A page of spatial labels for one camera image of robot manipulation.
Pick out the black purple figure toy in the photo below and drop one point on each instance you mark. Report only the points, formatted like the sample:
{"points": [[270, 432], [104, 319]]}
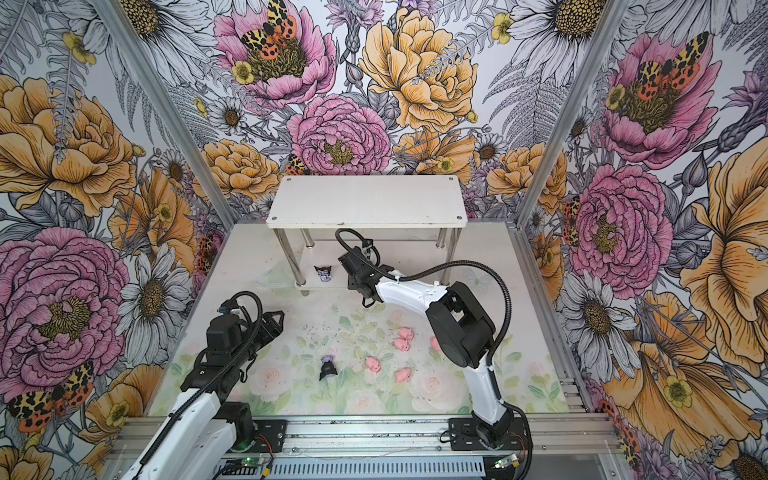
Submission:
{"points": [[328, 368]]}

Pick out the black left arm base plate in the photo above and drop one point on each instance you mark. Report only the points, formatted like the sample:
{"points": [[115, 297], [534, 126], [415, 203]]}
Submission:
{"points": [[269, 436]]}

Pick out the white two-tier shelf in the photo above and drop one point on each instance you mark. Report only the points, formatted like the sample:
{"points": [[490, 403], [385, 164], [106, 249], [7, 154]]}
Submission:
{"points": [[415, 221]]}

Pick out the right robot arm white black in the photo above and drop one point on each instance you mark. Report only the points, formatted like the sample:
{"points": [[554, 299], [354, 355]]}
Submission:
{"points": [[464, 331]]}

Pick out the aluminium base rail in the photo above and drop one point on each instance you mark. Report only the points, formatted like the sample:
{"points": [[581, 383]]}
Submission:
{"points": [[336, 436]]}

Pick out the grey slotted cable duct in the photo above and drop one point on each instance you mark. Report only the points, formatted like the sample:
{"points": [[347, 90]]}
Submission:
{"points": [[456, 467]]}

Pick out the aluminium corner post right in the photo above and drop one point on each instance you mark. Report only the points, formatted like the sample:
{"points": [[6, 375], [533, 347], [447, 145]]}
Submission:
{"points": [[598, 49]]}

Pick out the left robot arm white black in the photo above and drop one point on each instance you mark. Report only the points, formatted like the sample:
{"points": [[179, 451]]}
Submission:
{"points": [[204, 424]]}

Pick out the purple black-eared figure toy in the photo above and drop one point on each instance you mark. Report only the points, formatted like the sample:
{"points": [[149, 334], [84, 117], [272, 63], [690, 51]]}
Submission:
{"points": [[324, 273]]}

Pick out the pink pig toy lower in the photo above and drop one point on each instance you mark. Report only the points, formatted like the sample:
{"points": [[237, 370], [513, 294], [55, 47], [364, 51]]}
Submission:
{"points": [[403, 375]]}

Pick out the pink pig toy upper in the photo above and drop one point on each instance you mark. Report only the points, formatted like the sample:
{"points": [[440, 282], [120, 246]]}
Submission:
{"points": [[406, 333]]}

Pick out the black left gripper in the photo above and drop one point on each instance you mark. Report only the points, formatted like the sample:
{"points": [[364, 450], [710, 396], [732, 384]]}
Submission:
{"points": [[272, 326]]}

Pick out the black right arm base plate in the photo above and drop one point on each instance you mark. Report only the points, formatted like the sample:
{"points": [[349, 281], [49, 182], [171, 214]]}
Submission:
{"points": [[472, 434]]}

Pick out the pink pig toy centre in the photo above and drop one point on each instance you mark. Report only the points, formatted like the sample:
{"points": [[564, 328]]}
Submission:
{"points": [[373, 364]]}

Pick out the aluminium corner post left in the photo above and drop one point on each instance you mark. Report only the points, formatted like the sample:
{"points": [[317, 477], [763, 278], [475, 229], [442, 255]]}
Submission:
{"points": [[137, 57]]}

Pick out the aluminium corner post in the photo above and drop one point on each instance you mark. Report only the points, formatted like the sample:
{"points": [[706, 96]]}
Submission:
{"points": [[598, 49], [137, 57]]}

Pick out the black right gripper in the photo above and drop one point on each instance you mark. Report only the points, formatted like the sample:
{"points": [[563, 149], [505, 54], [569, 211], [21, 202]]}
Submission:
{"points": [[352, 282]]}

